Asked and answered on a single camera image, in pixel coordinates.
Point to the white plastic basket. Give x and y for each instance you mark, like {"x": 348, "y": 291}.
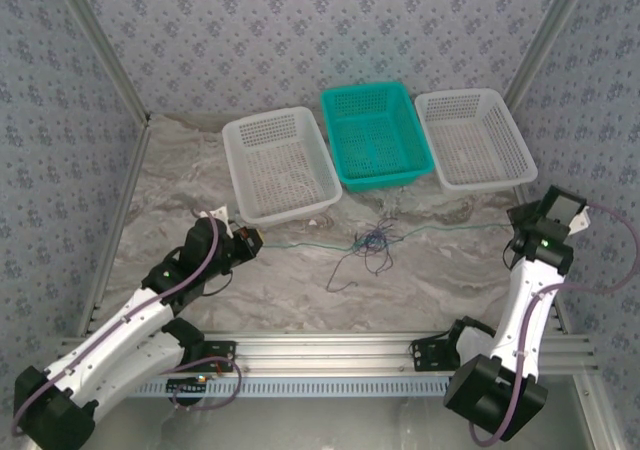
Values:
{"x": 285, "y": 160}
{"x": 475, "y": 135}

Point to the grey metal panel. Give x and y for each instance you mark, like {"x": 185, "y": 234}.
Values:
{"x": 320, "y": 425}

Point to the aluminium frame post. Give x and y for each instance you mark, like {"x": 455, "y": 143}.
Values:
{"x": 100, "y": 45}
{"x": 547, "y": 35}

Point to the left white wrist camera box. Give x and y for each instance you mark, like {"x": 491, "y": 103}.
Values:
{"x": 222, "y": 212}

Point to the black electronics board with LED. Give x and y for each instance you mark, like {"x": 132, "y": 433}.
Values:
{"x": 185, "y": 386}

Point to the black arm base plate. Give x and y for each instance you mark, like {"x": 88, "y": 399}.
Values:
{"x": 222, "y": 357}
{"x": 427, "y": 355}

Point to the teal plastic basket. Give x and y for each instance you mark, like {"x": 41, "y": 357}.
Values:
{"x": 375, "y": 140}

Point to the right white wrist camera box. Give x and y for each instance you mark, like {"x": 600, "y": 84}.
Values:
{"x": 580, "y": 220}

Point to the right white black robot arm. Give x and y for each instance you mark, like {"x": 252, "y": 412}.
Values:
{"x": 520, "y": 320}

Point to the aluminium mounting rail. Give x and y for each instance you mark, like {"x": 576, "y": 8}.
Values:
{"x": 320, "y": 352}

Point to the aluminium frame leg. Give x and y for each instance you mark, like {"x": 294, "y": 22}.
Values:
{"x": 597, "y": 415}

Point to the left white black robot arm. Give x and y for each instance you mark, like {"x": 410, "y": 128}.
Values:
{"x": 110, "y": 350}

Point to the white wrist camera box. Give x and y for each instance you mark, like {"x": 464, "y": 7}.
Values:
{"x": 222, "y": 212}
{"x": 580, "y": 220}

